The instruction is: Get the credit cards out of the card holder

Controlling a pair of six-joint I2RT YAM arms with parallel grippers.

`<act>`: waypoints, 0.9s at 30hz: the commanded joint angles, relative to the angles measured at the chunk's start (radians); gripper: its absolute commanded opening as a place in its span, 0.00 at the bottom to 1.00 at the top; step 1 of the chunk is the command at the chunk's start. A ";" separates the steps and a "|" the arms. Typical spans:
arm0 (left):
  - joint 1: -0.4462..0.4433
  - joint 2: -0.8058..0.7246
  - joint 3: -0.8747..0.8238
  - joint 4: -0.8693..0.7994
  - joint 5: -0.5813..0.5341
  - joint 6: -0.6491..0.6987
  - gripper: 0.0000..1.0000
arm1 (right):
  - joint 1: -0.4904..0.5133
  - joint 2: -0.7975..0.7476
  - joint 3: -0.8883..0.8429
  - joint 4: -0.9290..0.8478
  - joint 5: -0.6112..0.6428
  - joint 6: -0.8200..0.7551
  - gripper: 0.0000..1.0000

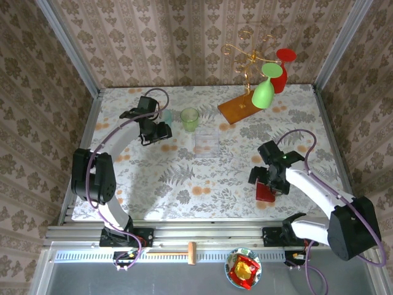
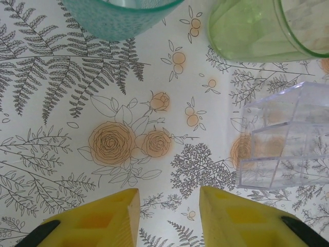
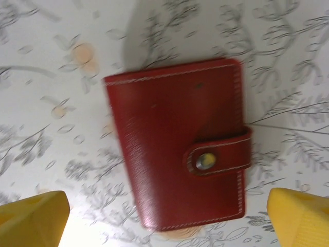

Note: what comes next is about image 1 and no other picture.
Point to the teal plastic cup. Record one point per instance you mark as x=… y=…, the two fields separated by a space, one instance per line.
x=167 y=116

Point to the aluminium frame post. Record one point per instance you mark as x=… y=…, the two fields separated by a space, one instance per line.
x=75 y=55
x=340 y=46

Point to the aluminium side rail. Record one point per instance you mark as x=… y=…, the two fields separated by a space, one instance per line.
x=87 y=129
x=335 y=138

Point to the perforated metal strip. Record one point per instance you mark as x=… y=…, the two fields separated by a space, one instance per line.
x=92 y=256

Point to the grey metal trough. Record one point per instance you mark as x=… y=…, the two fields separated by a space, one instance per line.
x=153 y=281

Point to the red yellow snack packet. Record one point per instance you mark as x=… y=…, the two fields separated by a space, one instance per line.
x=244 y=270

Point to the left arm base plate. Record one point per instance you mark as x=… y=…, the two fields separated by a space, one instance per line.
x=147 y=236

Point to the red plastic wine glass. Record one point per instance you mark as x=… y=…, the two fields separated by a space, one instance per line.
x=281 y=81

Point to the green plastic cup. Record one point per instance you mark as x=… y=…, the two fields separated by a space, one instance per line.
x=189 y=121

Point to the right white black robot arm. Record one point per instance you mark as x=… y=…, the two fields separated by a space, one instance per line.
x=313 y=184

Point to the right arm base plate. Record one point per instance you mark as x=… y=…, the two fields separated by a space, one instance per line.
x=270 y=238

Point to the patterned ceramic bowl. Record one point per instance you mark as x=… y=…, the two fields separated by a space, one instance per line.
x=228 y=264

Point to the floral patterned table mat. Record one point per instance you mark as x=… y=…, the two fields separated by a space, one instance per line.
x=215 y=199

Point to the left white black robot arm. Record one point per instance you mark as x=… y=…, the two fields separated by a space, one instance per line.
x=122 y=135

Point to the long aluminium base rail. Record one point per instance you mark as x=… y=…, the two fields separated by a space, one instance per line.
x=208 y=235

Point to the clear acrylic card stand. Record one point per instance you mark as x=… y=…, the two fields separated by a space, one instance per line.
x=207 y=144

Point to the red leather card holder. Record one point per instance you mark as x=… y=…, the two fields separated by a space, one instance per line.
x=264 y=195

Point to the green plastic wine glass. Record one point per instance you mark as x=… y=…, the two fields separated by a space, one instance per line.
x=262 y=95

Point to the wooden mallet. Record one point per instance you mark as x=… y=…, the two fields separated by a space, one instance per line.
x=192 y=253

